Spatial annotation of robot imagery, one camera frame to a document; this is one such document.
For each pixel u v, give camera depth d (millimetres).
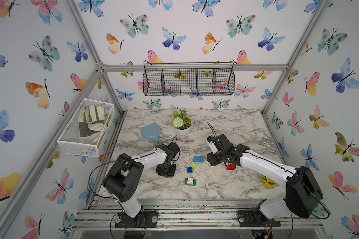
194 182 842
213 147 700
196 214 767
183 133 1027
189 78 986
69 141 578
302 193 420
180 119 932
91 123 756
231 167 894
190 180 831
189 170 893
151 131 1094
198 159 937
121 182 459
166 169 759
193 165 910
